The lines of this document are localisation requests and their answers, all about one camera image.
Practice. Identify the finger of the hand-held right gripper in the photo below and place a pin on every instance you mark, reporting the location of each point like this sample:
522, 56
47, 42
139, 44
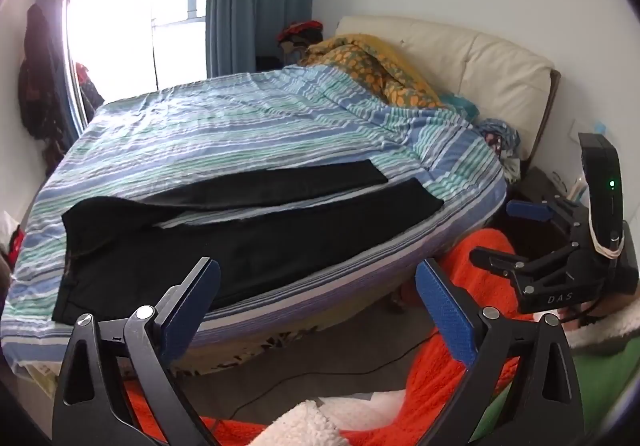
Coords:
525, 211
520, 271

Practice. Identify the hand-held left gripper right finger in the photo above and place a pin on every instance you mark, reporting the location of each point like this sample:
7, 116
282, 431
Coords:
445, 311

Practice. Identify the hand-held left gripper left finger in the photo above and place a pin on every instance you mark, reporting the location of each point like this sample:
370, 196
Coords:
200, 298

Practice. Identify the black pants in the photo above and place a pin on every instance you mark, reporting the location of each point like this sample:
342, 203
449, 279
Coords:
250, 246

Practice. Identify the dark nightstand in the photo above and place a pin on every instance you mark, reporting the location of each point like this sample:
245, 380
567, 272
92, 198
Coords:
535, 186

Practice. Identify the orange fleece garment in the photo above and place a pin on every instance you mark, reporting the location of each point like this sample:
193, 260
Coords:
425, 376

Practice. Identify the blue patterned cloth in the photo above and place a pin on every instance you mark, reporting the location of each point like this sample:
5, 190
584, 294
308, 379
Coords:
500, 140

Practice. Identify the teal pillow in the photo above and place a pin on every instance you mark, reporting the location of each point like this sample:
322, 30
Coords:
457, 104

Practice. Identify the cream padded headboard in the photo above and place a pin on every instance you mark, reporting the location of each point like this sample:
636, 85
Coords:
500, 75

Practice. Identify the green cloth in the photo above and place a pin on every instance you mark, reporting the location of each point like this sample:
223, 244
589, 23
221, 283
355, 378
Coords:
600, 386

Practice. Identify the white fleece cloth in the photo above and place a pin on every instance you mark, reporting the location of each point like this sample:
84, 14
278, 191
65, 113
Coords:
295, 426

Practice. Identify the striped blue green bed cover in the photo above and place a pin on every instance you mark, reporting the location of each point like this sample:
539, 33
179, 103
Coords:
225, 135

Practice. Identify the small red item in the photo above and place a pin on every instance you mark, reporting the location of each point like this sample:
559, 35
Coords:
16, 243

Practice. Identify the yellow patterned quilt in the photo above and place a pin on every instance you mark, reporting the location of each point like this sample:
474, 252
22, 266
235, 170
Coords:
370, 65

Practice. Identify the dark and red hanging garment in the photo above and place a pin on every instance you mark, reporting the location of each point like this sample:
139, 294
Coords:
89, 93

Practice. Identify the hanging dark clothes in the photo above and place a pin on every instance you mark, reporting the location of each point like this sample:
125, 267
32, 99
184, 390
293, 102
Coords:
40, 90

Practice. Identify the large window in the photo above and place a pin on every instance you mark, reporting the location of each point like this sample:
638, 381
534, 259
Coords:
130, 25

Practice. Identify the red and black clothes pile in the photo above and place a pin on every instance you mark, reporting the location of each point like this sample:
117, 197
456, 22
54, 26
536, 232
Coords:
300, 33

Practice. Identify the blue curtain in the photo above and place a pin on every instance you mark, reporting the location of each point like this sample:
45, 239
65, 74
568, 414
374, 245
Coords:
260, 0

